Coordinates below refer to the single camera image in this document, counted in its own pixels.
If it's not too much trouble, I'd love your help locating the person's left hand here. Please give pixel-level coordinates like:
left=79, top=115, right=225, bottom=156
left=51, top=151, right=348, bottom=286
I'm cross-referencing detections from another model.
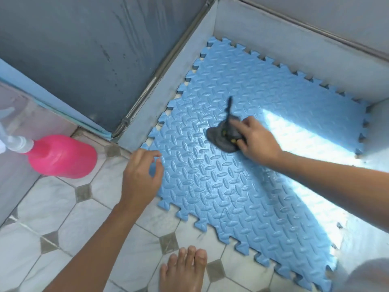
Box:
left=117, top=149, right=165, bottom=212

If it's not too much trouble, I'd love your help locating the person's right hand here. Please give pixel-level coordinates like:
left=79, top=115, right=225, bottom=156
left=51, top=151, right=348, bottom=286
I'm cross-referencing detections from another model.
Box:
left=235, top=116, right=284, bottom=168

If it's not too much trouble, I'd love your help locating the dark grey cleaning cloth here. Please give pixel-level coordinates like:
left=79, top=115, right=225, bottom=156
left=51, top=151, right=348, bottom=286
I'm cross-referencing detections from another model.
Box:
left=207, top=97, right=247, bottom=153

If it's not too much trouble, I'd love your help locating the person's left forearm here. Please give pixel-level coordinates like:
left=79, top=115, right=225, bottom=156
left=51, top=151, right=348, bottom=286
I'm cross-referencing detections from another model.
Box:
left=43, top=204, right=146, bottom=292

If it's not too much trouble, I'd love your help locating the person's right forearm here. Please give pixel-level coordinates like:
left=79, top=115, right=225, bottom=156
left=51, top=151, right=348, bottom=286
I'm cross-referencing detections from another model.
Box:
left=272, top=150, right=389, bottom=232

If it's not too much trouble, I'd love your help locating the blue interlocking foam mat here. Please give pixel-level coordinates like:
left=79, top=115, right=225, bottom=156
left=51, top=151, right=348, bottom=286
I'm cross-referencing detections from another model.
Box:
left=141, top=36, right=373, bottom=292

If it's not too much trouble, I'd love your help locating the pink spray bottle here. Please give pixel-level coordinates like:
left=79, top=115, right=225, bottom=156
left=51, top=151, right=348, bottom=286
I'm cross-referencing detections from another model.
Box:
left=0, top=123, right=98, bottom=179

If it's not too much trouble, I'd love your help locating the person's left foot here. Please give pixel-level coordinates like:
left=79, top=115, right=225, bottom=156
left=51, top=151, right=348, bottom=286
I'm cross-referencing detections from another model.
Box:
left=159, top=246, right=208, bottom=292

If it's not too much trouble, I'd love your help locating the light blue edge strip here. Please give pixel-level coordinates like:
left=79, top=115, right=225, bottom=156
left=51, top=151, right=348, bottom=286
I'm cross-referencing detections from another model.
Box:
left=0, top=58, right=115, bottom=141

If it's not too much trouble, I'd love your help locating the metal pipe rail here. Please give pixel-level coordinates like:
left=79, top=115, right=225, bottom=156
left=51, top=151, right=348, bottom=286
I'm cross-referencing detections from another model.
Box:
left=111, top=0, right=220, bottom=139

